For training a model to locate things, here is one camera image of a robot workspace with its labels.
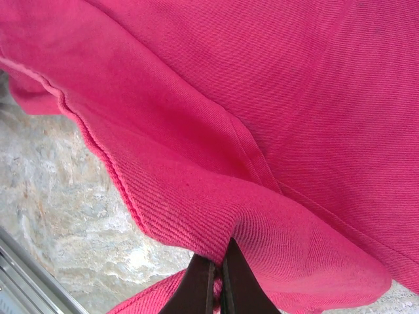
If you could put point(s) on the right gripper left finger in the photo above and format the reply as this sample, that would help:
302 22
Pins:
193 288

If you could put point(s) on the pink long pants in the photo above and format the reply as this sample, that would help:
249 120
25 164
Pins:
229 98

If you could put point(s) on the aluminium rail bed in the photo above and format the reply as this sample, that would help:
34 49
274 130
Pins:
19 281

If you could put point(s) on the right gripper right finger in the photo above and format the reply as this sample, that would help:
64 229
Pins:
240 288

